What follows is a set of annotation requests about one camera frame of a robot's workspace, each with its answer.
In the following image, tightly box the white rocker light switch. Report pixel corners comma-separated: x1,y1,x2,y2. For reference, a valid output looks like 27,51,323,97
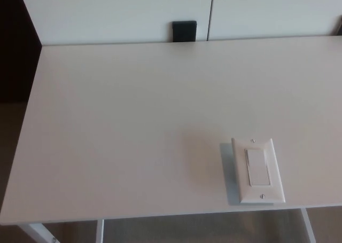
230,137,286,205

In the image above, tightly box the white cabinet door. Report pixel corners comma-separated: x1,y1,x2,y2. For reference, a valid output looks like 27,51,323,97
17,0,215,46
207,0,342,41

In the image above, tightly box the dark brown cabinet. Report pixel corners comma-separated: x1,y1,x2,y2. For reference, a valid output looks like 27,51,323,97
0,0,43,104

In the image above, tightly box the white switch base box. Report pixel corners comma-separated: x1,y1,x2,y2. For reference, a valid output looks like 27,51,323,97
219,143,276,206

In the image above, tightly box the white metal table leg frame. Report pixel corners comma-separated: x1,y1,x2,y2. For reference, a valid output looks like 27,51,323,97
18,218,104,243
300,208,317,243

